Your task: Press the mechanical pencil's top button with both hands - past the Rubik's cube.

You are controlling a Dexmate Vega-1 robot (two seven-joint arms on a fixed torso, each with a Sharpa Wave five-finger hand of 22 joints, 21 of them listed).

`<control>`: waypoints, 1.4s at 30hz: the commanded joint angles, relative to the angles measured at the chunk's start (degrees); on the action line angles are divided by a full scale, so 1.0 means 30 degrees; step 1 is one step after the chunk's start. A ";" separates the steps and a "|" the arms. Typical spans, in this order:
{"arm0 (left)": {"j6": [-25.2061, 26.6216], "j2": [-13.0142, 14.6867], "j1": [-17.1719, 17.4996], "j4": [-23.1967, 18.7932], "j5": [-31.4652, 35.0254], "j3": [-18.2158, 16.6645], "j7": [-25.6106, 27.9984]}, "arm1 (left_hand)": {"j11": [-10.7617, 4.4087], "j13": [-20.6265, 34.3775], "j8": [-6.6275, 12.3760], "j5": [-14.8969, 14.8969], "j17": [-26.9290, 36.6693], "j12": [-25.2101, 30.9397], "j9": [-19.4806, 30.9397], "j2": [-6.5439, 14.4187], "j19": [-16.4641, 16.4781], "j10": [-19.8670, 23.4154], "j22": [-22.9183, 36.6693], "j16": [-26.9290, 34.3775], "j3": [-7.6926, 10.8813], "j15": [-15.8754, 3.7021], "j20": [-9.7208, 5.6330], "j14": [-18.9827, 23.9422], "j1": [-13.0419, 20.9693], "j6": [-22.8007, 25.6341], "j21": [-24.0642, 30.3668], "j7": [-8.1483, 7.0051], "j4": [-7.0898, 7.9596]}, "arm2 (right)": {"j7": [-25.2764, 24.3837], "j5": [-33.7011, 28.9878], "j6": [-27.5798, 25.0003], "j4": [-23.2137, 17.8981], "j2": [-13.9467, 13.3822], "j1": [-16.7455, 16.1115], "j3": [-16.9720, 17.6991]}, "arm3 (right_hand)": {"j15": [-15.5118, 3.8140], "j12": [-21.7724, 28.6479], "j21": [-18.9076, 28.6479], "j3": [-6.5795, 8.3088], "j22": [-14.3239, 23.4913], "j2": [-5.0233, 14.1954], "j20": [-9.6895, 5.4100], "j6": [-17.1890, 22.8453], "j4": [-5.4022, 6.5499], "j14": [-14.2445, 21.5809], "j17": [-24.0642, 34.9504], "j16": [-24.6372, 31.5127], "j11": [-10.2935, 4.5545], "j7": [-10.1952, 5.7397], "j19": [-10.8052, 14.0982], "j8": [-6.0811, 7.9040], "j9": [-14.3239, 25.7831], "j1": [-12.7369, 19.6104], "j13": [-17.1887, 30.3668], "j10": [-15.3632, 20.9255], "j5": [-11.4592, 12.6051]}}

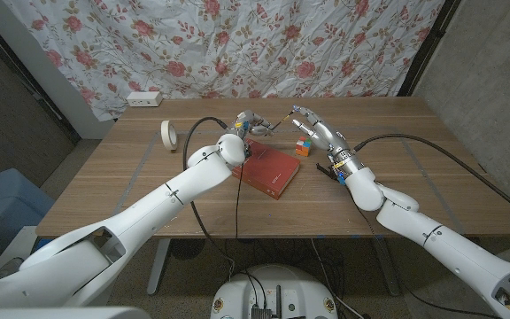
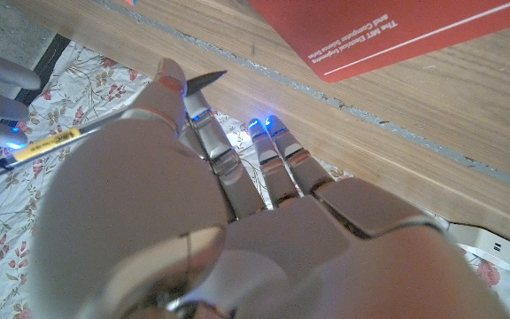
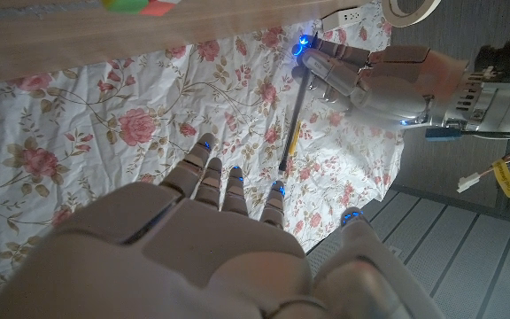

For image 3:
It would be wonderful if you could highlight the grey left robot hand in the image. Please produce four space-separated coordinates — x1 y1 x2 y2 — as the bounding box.
292 35 471 129

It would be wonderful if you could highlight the white power strip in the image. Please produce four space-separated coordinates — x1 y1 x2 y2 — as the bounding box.
321 6 365 33

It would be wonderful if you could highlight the masking tape roll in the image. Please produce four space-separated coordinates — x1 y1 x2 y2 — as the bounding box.
381 0 442 28

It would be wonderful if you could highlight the small Rubik's cube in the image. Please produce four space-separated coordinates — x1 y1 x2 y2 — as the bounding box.
100 0 181 18

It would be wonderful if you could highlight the wire with yellow tag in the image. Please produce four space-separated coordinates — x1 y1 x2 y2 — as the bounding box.
456 148 510 198

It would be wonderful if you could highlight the black mechanical pencil yellow label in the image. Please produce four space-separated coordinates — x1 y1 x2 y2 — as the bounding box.
278 39 318 174

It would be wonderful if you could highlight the floral backdrop cloth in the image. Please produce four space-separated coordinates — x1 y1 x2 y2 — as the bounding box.
0 0 405 311

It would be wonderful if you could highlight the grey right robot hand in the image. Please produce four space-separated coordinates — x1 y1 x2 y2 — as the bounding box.
0 132 446 319

